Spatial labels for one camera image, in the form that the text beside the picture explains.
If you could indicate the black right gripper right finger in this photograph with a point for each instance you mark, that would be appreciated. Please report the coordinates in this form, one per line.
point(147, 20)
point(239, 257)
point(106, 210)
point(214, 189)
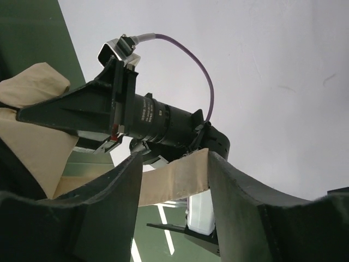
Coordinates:
point(255, 222)

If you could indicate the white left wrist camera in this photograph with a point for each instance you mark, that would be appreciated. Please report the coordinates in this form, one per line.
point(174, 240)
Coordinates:
point(122, 48)

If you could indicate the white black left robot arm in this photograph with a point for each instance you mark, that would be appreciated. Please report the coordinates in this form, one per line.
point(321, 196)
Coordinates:
point(161, 133)

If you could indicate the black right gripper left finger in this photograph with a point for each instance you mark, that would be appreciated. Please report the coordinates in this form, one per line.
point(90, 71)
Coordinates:
point(94, 222)

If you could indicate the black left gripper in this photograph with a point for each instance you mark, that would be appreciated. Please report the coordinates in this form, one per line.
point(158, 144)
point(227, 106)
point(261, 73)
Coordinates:
point(104, 105)

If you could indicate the beige folding umbrella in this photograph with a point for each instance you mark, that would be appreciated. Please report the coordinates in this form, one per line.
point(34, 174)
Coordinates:
point(33, 158)

